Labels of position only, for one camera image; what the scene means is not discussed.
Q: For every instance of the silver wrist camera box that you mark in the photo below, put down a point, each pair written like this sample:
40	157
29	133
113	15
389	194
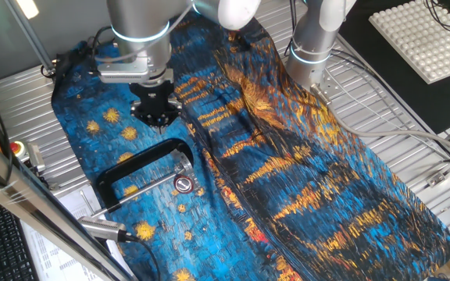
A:
123	73

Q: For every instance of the slim aluminium post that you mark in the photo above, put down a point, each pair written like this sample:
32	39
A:
29	35

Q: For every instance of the blue starry painting cloth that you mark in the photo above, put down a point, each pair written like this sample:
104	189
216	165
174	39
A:
287	175

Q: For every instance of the black mat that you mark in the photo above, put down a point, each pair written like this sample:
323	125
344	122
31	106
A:
404	97

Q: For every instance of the printed paper sheet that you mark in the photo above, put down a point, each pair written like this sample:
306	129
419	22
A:
53	257

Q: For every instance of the silver finned camera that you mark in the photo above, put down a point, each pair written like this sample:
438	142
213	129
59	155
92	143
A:
100	229

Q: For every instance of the silver lever bracket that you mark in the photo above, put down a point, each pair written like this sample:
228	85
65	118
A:
186	164

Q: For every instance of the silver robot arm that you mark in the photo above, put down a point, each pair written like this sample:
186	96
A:
143	23

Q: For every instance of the black C-clamp silver screw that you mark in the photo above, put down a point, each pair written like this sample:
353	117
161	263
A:
139	160

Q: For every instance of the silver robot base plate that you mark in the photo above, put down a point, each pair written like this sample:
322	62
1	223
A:
332	84

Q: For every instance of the red emergency stop button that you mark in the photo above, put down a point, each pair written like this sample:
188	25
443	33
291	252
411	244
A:
18	150

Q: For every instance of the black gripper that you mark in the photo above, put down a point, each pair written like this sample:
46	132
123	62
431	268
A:
152	95

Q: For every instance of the white bumpy panel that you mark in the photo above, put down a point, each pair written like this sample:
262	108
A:
424	43

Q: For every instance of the white lamp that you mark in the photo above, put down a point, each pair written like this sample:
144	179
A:
27	8

